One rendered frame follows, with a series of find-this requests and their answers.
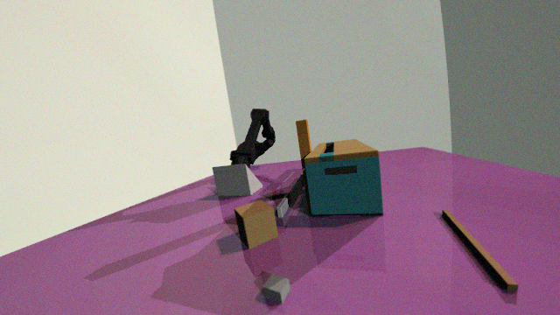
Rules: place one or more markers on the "brown cube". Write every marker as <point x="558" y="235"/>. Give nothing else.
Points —
<point x="256" y="223"/>

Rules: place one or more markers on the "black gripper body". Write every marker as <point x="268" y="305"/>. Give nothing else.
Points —
<point x="260" y="150"/>

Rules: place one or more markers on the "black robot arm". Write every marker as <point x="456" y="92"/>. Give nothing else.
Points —
<point x="246" y="151"/>

